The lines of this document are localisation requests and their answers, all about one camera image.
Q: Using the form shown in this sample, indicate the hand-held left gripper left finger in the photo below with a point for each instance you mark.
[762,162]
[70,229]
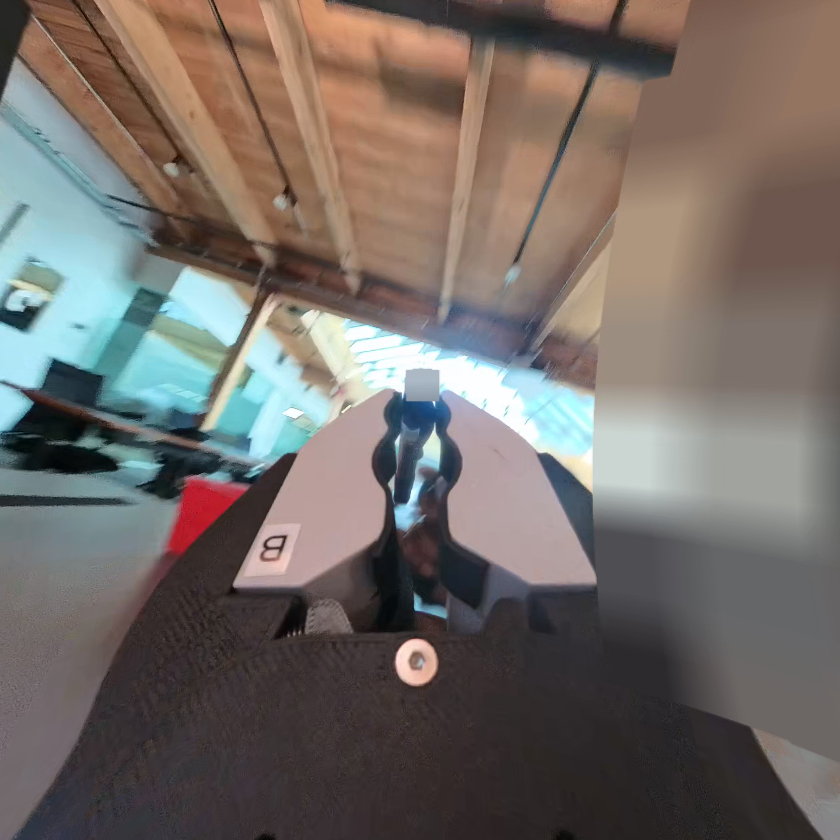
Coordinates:
[328,499]

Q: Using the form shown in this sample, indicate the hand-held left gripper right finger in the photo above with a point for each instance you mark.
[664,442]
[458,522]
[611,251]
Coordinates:
[518,512]

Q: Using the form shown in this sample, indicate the blue pen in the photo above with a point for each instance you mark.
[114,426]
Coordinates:
[405,472]

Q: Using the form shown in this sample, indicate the red plastic bin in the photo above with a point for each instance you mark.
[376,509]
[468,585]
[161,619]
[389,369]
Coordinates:
[210,512]

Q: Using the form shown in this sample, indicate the person's left hand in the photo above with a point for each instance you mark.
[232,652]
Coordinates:
[423,558]

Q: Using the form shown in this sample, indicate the wooden pillar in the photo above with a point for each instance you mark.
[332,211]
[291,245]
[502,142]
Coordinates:
[236,367]

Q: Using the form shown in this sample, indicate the white track light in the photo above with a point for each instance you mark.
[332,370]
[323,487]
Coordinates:
[172,169]
[282,200]
[513,274]

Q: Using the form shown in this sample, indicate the wooden office desk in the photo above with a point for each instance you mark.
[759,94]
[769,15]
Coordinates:
[98,417]

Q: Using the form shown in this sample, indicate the black office chair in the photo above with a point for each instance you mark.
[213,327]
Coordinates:
[72,380]

